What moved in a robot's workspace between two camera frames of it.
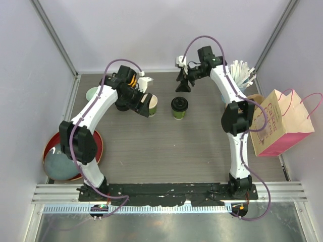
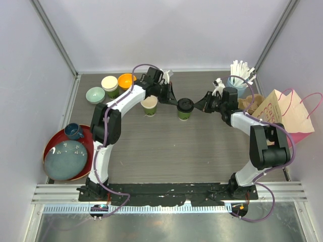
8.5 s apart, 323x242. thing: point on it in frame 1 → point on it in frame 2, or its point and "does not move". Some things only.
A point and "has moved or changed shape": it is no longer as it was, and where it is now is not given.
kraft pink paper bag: x=288 y=121 does not move
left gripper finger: x=143 y=109 → x=172 y=98
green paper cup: x=178 y=115 has moved or changed shape
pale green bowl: x=91 y=92 does not move
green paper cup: x=152 y=105 does not move
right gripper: x=182 y=76 → x=204 y=105
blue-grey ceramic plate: x=58 y=166 does not move
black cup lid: x=179 y=104 has moved or changed shape
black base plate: x=161 y=194 does not move
